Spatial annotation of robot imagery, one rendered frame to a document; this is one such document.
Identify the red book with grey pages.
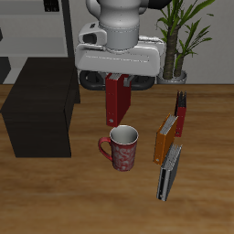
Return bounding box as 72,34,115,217
105,72,133,128

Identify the orange book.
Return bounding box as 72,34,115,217
153,112,180,166

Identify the green pot plant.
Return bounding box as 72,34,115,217
154,0,216,86

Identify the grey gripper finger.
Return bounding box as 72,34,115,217
122,74,135,88

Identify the red book with dark pages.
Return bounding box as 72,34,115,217
174,90,187,138

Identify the red patterned mug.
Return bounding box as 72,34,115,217
97,124,140,173

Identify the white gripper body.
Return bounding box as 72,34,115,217
74,35,166,78

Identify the black upright post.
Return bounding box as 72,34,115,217
60,0,76,59

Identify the dark brown desk caddy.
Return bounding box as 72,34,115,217
0,57,82,159

